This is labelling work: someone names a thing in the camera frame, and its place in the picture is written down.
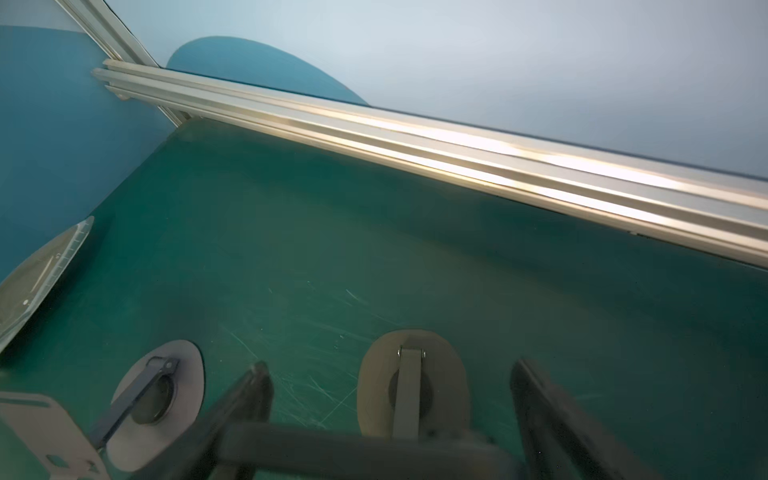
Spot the black phone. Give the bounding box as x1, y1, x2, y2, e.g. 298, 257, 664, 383
217, 422, 525, 479

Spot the grey round stand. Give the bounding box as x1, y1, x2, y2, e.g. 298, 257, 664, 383
1, 340, 205, 479

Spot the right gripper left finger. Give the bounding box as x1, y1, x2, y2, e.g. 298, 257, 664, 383
132, 361, 274, 479

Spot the aluminium frame left post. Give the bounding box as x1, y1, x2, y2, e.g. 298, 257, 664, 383
55, 0, 191, 127

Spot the grey garden trowel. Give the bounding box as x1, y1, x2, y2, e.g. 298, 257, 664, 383
1, 216, 94, 351

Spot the aluminium frame rear bar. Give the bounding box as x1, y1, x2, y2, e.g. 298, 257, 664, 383
93, 60, 767, 266

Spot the grey stand of rear phone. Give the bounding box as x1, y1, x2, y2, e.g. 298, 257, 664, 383
356, 329, 471, 440

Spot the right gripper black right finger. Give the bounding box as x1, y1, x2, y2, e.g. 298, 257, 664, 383
510, 358, 660, 479

